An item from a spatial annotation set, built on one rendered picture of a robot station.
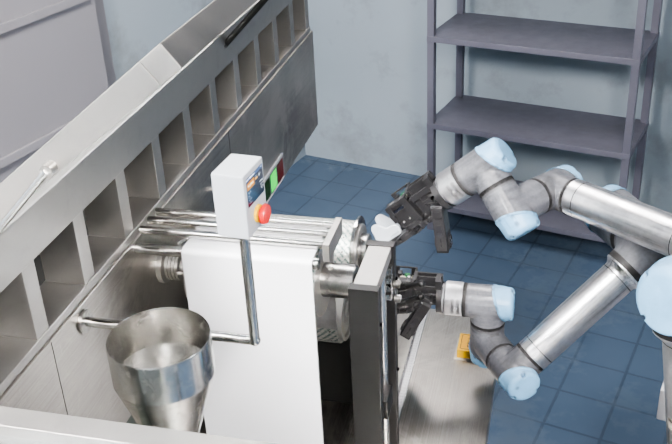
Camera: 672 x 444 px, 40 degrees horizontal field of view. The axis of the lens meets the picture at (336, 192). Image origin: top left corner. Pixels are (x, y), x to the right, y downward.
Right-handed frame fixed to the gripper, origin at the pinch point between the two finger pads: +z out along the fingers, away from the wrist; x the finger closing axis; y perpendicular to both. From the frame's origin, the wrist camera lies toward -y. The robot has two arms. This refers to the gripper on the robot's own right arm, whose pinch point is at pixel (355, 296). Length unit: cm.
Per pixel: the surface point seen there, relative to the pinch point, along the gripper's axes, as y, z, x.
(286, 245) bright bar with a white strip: 35, 2, 38
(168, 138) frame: 42, 35, 12
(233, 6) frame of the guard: 90, -8, 79
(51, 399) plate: 26, 30, 74
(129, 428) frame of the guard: 51, 0, 103
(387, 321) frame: 19.2, -14.4, 34.9
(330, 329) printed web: 8.4, -0.7, 24.5
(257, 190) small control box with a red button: 58, -1, 61
